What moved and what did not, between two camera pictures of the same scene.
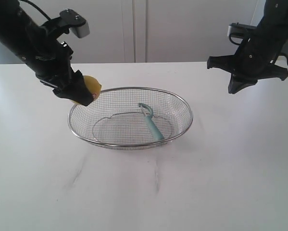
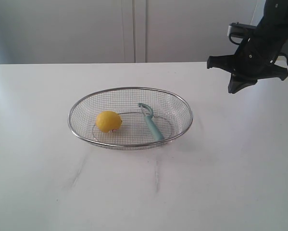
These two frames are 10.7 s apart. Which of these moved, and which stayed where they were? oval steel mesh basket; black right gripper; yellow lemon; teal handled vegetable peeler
Moved: yellow lemon
Stayed: oval steel mesh basket; teal handled vegetable peeler; black right gripper
